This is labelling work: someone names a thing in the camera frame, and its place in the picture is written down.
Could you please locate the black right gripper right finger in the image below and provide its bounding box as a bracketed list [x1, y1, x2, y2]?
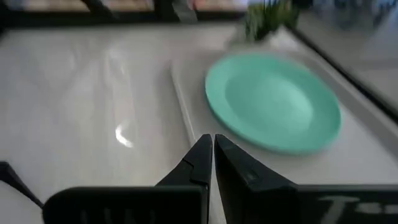
[214, 134, 398, 224]

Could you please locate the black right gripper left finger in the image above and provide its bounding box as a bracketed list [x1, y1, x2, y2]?
[42, 133, 214, 224]

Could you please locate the green round plate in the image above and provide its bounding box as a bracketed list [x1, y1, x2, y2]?
[204, 52, 342, 156]

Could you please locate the black spoon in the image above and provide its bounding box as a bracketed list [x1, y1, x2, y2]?
[0, 161, 44, 209]

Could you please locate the clear plastic tray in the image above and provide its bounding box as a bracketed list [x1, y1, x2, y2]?
[169, 27, 398, 224]

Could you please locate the small potted green plant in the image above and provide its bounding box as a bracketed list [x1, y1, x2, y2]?
[244, 0, 301, 41]

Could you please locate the black metal table frame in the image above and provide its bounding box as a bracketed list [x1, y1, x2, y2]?
[0, 0, 249, 29]

